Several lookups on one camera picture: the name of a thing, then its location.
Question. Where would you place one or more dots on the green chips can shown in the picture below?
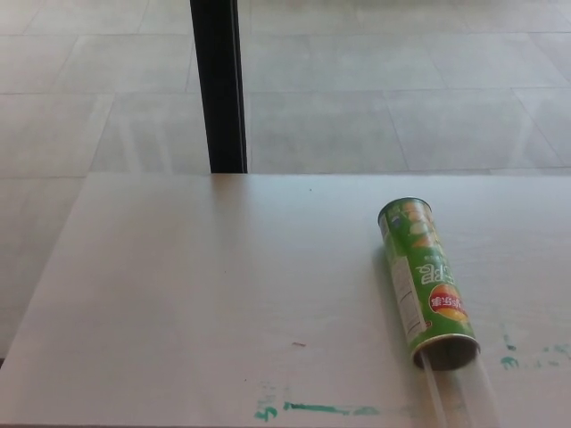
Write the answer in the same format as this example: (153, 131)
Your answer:
(417, 267)

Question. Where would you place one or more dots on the black vertical post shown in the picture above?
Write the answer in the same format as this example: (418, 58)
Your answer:
(219, 89)

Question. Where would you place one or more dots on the clear plastic chips tray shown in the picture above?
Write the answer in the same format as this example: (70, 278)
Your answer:
(439, 401)

